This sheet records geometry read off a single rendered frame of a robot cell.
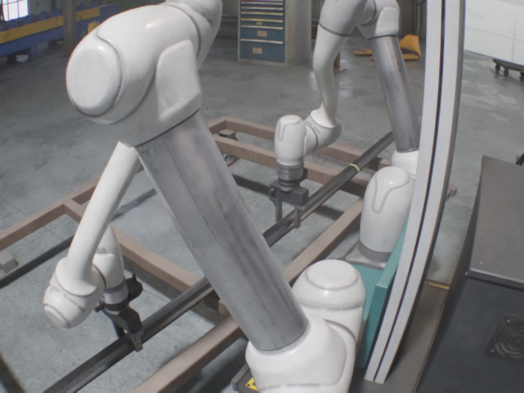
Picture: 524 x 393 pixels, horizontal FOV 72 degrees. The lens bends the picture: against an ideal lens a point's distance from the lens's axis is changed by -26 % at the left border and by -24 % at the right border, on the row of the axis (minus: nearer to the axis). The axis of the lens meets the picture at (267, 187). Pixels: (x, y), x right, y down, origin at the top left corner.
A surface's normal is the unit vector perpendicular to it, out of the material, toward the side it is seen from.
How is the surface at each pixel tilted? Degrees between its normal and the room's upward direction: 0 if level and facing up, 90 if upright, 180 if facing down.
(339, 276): 9
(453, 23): 90
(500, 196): 0
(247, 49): 90
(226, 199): 67
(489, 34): 90
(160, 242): 0
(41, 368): 0
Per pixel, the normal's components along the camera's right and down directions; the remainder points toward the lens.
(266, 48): -0.50, 0.40
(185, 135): 0.57, 0.04
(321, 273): 0.09, -0.93
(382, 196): -0.62, 0.03
